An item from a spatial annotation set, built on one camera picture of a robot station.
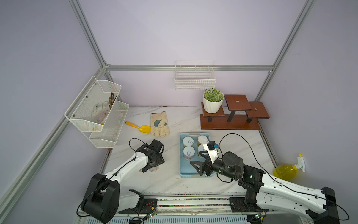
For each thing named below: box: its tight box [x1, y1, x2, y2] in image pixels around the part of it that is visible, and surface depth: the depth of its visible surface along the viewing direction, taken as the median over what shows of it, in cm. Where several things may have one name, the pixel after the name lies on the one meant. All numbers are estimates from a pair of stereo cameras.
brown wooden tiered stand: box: [199, 94, 270, 130], surface depth 99 cm
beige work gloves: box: [150, 111, 171, 138], surface depth 110 cm
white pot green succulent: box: [203, 87, 225, 114], surface depth 90 cm
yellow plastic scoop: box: [124, 120, 152, 134], surface depth 109 cm
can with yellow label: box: [182, 136, 194, 147], surface depth 95 cm
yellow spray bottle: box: [273, 154, 306, 181], surface depth 78 cm
